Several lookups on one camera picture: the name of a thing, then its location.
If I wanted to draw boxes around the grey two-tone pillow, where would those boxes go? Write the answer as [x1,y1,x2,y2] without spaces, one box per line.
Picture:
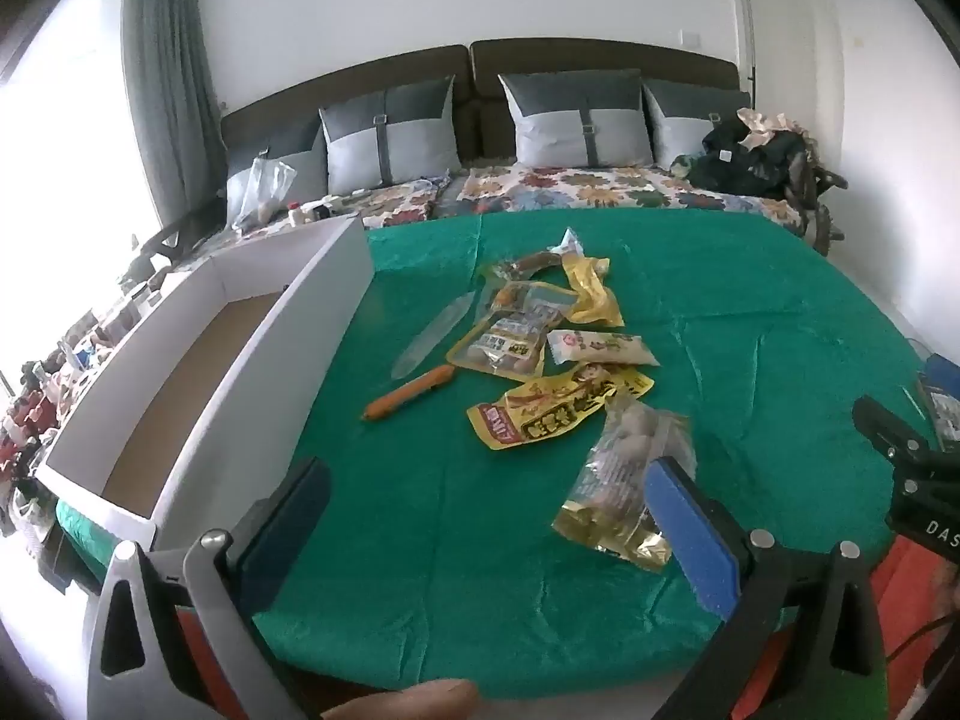
[318,76,463,197]
[223,120,329,232]
[498,68,654,169]
[643,78,752,167]

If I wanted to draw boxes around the dark brown headboard panel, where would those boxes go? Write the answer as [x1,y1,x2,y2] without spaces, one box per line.
[220,44,471,166]
[470,38,740,160]

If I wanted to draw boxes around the yellow packet black print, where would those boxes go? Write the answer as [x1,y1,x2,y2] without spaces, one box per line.
[466,361,656,452]

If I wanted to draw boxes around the yellow packet grey label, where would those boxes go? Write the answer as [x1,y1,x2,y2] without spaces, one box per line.
[447,311,550,378]

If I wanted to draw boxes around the black cable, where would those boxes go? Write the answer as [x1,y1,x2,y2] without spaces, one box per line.
[883,615,960,662]

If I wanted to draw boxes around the orange sausage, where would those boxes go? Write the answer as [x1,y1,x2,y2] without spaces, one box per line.
[364,365,455,422]

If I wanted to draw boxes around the white cardboard box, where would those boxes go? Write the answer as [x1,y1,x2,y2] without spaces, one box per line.
[36,214,374,552]

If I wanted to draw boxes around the floral bedsheet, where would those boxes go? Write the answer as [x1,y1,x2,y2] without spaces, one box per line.
[172,163,820,256]

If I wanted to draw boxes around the gold clear packet round snacks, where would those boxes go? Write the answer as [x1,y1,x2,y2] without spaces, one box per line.
[553,397,697,575]

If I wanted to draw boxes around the clear plastic bag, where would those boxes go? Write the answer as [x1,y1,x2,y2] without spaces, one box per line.
[231,157,299,234]

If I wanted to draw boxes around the grey curtain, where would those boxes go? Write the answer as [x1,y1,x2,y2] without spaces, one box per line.
[120,0,226,232]

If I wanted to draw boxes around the green cloth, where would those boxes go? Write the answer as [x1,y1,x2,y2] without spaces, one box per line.
[56,210,946,698]

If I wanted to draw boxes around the beige crumpled cloth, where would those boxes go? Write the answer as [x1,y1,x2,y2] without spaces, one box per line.
[736,108,809,149]

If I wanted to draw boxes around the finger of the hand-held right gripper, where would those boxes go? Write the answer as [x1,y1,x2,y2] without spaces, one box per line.
[853,396,938,462]

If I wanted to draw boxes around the pile of assorted small items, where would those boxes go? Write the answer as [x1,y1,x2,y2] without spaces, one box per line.
[0,240,175,578]

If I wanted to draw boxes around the yellow crumpled packet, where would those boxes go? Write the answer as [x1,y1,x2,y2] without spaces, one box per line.
[562,255,626,328]

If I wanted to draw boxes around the black chair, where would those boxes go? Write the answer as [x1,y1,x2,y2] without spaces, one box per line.
[131,202,230,267]

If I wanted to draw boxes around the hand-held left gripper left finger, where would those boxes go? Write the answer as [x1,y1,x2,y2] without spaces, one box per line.
[86,457,331,720]

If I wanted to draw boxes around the person's left hand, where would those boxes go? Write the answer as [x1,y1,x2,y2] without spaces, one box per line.
[322,679,481,720]

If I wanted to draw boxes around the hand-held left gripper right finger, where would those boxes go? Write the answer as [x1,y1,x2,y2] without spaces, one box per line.
[649,456,890,720]

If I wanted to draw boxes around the white packet red label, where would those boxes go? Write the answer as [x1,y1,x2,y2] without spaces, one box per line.
[545,329,662,369]

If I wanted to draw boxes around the long clear packet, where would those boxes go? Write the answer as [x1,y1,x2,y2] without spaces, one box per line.
[391,291,479,382]

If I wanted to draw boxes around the blue box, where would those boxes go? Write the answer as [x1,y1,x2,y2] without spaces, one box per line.
[916,352,960,452]

